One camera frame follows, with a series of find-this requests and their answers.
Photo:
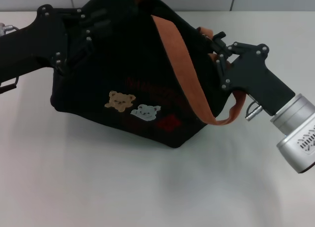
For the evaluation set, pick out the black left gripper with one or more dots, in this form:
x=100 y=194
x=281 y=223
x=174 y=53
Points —
x=34 y=44

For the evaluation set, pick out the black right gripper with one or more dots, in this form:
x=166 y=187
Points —
x=256 y=74

